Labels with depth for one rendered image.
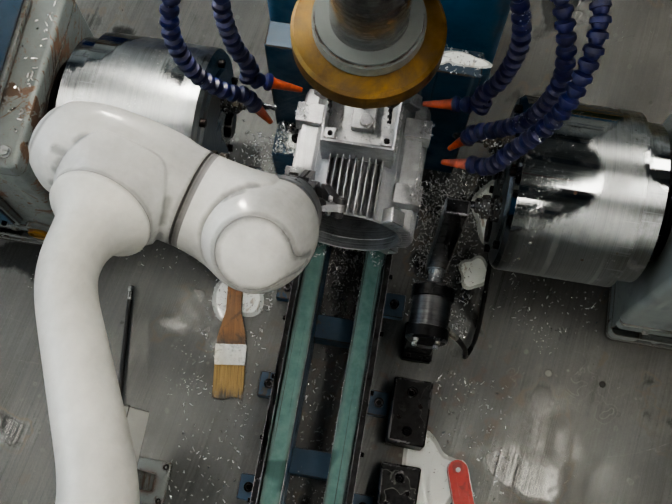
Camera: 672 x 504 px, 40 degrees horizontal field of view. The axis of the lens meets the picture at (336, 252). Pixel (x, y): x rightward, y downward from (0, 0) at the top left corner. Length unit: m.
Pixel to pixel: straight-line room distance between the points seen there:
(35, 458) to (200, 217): 0.75
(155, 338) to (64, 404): 0.78
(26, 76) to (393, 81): 0.52
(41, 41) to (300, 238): 0.61
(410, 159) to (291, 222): 0.49
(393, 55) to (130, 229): 0.36
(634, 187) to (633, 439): 0.47
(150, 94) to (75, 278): 0.49
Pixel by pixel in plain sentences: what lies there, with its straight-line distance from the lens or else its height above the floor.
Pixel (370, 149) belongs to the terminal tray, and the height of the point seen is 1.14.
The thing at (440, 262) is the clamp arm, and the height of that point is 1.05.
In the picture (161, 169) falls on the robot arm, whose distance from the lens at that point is 0.87.
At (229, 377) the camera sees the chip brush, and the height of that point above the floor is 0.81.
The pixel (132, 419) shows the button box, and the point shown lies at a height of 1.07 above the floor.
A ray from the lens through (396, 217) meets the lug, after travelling 1.24.
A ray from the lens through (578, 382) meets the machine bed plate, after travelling 1.52.
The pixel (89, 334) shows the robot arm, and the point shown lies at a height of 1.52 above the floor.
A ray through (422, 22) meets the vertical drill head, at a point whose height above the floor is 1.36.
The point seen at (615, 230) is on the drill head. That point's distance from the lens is 1.23.
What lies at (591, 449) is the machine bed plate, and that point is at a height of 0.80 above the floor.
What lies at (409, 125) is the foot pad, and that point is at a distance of 1.30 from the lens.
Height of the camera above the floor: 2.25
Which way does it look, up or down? 73 degrees down
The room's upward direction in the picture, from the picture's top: 1 degrees counter-clockwise
